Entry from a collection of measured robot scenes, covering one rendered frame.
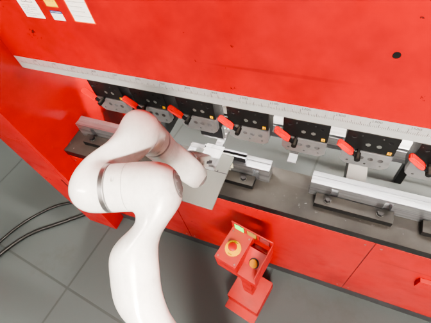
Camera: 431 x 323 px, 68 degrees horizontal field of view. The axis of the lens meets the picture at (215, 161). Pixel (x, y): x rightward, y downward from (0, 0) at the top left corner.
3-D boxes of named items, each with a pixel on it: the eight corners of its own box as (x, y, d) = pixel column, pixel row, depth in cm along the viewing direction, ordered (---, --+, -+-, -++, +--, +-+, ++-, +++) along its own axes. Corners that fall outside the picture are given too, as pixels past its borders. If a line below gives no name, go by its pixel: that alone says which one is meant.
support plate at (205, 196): (172, 198, 133) (171, 197, 132) (197, 149, 145) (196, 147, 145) (211, 210, 127) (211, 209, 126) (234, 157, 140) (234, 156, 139)
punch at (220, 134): (202, 137, 137) (198, 122, 129) (204, 133, 138) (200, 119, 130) (224, 142, 134) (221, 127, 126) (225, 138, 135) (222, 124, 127)
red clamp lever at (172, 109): (167, 108, 116) (189, 124, 119) (172, 100, 118) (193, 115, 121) (165, 110, 117) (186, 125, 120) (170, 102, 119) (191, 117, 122)
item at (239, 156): (204, 152, 146) (202, 149, 144) (206, 147, 148) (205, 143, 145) (245, 163, 140) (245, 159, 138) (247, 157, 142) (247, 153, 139)
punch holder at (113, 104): (103, 109, 142) (86, 80, 128) (113, 95, 146) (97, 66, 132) (131, 115, 137) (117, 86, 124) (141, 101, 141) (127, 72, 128)
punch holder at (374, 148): (338, 161, 111) (347, 130, 97) (342, 142, 115) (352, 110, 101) (385, 171, 106) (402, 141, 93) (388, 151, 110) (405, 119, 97)
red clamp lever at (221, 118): (218, 118, 110) (240, 134, 113) (222, 110, 112) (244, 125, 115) (215, 120, 111) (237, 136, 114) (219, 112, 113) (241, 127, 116)
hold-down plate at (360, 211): (312, 206, 135) (313, 202, 132) (315, 195, 137) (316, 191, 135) (390, 227, 125) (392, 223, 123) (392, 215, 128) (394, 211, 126)
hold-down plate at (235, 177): (192, 173, 152) (190, 170, 150) (196, 164, 155) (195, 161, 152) (252, 190, 143) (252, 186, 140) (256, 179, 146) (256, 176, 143)
